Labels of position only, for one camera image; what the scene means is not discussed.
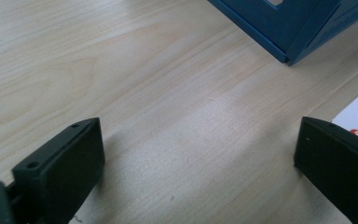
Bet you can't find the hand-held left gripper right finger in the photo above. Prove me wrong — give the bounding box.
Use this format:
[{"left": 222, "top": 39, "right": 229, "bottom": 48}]
[{"left": 293, "top": 116, "right": 358, "bottom": 224}]

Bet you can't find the blue plastic file rack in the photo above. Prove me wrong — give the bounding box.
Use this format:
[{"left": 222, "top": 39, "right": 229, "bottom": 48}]
[{"left": 207, "top": 0, "right": 358, "bottom": 67}]

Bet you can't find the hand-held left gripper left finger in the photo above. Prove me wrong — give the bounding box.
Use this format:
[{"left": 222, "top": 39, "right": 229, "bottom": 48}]
[{"left": 11, "top": 117, "right": 106, "bottom": 224}]

